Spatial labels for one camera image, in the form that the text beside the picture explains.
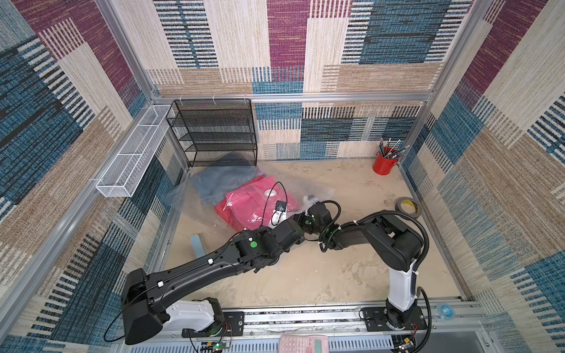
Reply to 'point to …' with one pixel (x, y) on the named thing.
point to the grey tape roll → (409, 206)
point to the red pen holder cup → (385, 159)
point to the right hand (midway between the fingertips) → (288, 217)
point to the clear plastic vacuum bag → (185, 195)
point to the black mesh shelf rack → (215, 132)
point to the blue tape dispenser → (447, 311)
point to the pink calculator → (303, 343)
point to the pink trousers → (251, 207)
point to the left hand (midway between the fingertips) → (283, 230)
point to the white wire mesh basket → (124, 173)
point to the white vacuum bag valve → (273, 193)
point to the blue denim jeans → (212, 183)
